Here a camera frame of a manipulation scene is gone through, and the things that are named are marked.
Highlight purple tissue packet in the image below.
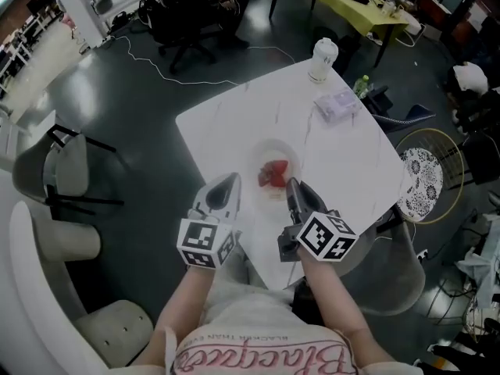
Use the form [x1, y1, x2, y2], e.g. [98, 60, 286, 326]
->
[312, 87, 361, 124]

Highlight grey chair with black frame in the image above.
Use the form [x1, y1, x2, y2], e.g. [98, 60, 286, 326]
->
[11, 123, 127, 217]

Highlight grey shell chair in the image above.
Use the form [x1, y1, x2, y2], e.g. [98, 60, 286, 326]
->
[339, 208, 427, 316]

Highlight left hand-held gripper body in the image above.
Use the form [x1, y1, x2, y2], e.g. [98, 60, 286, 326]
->
[177, 172, 243, 271]

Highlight white floor cable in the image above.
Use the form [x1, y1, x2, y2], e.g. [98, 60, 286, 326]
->
[104, 34, 298, 88]

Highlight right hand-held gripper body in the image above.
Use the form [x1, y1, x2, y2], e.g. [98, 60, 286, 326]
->
[277, 180, 359, 264]

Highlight person's left forearm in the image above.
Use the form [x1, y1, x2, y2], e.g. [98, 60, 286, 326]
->
[130, 262, 220, 368]

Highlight white plate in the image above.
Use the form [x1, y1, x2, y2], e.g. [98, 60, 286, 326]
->
[247, 138, 303, 212]

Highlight gold stool with patterned cushion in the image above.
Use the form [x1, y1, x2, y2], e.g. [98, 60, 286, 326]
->
[394, 127, 466, 225]

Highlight red strawberries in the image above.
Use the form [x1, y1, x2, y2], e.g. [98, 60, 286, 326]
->
[257, 159, 291, 188]

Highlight blue dotted chair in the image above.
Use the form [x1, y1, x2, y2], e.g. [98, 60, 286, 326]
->
[372, 103, 437, 133]

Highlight black office chair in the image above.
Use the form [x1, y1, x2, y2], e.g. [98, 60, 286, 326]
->
[121, 0, 252, 74]

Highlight white plastic bag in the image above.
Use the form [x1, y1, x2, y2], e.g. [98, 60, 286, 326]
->
[452, 61, 490, 94]

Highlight yellow table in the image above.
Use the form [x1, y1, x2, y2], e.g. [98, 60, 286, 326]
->
[268, 0, 410, 69]

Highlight white lidded cup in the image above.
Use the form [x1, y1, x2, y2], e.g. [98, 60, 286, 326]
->
[308, 37, 339, 84]

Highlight green plastic bottle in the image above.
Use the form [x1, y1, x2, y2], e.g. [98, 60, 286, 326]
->
[352, 74, 375, 99]

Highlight white marble table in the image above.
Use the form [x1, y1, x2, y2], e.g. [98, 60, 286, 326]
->
[174, 58, 413, 291]

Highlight person's white printed shirt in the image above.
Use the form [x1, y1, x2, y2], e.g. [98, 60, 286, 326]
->
[163, 276, 426, 375]

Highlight person's right forearm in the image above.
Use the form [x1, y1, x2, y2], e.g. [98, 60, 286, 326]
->
[299, 254, 396, 366]

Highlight white tufted sofa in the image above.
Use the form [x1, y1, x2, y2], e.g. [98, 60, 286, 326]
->
[0, 198, 155, 375]

